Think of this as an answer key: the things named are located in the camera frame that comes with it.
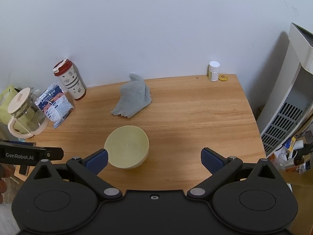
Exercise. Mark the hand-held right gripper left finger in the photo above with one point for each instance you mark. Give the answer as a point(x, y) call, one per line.
point(98, 161)

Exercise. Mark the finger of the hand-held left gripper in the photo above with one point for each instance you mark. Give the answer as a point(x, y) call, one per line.
point(55, 153)

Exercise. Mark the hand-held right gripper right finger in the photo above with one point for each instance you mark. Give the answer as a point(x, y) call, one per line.
point(210, 159)

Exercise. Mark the pale green bowl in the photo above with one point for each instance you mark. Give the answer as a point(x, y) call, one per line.
point(127, 146)

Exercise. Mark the grey-blue cleaning cloth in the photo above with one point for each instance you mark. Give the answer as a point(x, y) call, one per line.
point(133, 95)

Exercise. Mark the person's left hand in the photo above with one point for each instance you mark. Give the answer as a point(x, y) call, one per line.
point(2, 187)

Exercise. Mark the glass pitcher cream lid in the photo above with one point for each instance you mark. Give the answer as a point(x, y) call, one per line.
point(25, 113)

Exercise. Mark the blue and clear packet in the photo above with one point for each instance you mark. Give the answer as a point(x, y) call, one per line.
point(55, 105)

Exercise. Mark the yellow-green bag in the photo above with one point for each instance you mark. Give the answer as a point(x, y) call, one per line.
point(6, 102)

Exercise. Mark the white plastic bag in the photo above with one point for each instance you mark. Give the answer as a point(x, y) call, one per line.
point(283, 158)

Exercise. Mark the white patterned tumbler red lid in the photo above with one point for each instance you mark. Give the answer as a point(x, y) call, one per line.
point(70, 80)

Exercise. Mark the blue and yellow package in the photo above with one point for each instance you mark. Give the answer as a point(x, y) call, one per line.
point(291, 144)

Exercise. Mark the yellow round token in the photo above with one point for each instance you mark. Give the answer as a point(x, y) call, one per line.
point(223, 77)

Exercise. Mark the small white lidded bottle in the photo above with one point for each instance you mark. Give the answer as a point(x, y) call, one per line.
point(213, 72)

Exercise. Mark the small white cup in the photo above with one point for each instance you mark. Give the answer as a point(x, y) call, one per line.
point(298, 145)

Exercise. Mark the black device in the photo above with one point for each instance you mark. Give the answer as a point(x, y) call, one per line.
point(305, 151)

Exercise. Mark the white tower appliance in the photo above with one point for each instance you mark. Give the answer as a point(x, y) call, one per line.
point(291, 90)

